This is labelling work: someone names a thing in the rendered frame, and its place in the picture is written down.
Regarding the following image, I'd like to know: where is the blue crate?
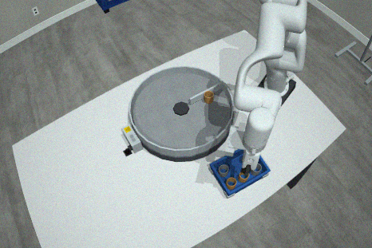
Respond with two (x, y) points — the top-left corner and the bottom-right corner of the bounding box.
(210, 149), (269, 196)

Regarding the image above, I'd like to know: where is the bronze bushing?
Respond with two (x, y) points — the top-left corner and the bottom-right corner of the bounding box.
(204, 91), (214, 104)
(238, 172), (249, 183)
(226, 177), (237, 190)

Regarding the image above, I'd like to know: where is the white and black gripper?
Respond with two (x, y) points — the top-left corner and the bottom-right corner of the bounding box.
(241, 148), (261, 176)

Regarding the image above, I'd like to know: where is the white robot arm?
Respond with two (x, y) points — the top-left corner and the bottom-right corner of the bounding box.
(225, 0), (307, 156)

